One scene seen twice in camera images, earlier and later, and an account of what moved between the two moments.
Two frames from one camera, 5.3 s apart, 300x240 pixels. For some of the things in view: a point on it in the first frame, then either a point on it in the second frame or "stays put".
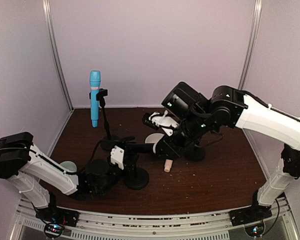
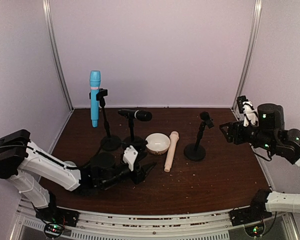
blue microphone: [95, 78] stays put
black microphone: [138, 148] → [140, 114]
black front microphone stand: [110, 140] stays put
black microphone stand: [142, 180] → [138, 142]
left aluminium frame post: [50, 26] stays put
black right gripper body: [168, 149] → [234, 132]
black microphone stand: [194, 154] stays put
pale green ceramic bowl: [69, 165] stays put
